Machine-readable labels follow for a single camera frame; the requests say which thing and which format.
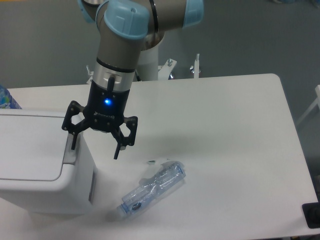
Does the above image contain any torn white bottle label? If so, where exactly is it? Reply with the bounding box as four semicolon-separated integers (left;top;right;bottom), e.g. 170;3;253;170
138;158;173;185

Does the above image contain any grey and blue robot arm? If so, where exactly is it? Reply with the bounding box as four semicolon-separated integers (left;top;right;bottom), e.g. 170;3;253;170
62;0;204;154

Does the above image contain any crushed clear plastic bottle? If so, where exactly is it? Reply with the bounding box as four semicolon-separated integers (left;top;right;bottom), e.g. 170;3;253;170
116;161;186;221

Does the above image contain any blue labelled water bottle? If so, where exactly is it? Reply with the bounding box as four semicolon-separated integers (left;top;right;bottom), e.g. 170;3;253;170
0;85;21;109

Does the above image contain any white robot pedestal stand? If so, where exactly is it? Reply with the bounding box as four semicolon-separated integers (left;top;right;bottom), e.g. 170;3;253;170
85;32;202;85

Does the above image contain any white push-lid trash can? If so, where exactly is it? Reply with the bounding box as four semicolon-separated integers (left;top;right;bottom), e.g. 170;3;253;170
0;109;98;215

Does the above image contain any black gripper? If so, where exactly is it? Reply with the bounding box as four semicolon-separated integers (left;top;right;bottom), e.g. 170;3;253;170
61;81;139;160

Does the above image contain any white frame at right edge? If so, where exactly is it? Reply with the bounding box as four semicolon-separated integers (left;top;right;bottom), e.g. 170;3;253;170
296;84;320;129

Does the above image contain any black clamp at table edge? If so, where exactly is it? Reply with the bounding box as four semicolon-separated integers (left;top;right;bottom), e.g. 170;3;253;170
302;202;320;229

